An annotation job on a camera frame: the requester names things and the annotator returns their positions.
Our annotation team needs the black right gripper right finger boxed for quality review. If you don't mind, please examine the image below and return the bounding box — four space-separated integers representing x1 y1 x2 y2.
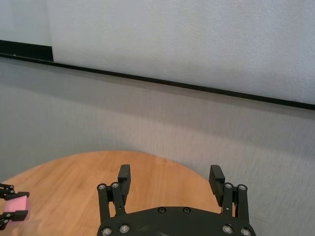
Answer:
208 165 250 219

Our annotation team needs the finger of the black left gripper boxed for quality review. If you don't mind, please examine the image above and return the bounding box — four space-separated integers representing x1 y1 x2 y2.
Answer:
0 210 29 231
0 182 30 200

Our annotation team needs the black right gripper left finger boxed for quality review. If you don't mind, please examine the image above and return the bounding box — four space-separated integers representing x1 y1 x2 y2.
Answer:
97 164 132 220

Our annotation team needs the pink cube block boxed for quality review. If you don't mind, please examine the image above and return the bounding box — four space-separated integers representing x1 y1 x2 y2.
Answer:
4 196 32 226

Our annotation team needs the black horizontal wall rail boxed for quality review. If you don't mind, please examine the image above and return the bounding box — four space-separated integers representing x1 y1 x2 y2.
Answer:
0 53 315 111

